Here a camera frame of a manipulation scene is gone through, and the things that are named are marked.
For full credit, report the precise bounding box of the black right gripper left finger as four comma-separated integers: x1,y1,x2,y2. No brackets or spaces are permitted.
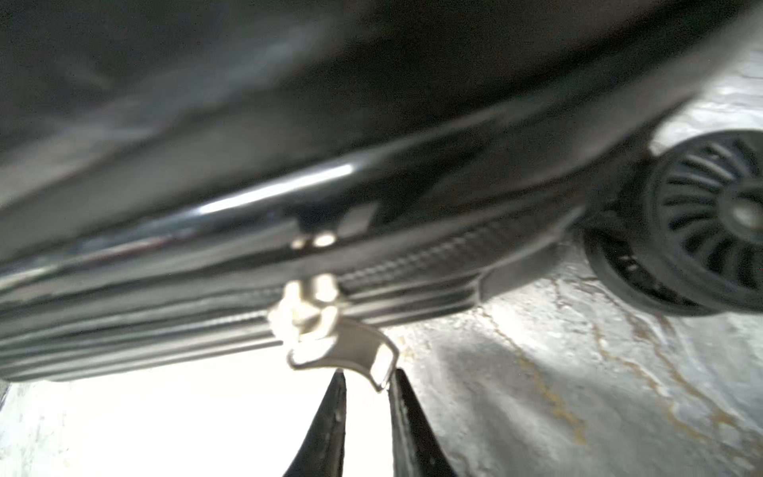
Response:
283,370,347,477

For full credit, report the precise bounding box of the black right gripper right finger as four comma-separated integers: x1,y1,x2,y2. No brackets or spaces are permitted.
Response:
389,369,456,477

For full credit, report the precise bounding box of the silver zipper pull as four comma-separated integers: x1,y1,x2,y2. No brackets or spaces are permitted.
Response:
267,274,399,392

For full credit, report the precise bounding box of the black hard-shell suitcase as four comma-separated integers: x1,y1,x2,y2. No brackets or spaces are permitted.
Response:
1,1,762,383

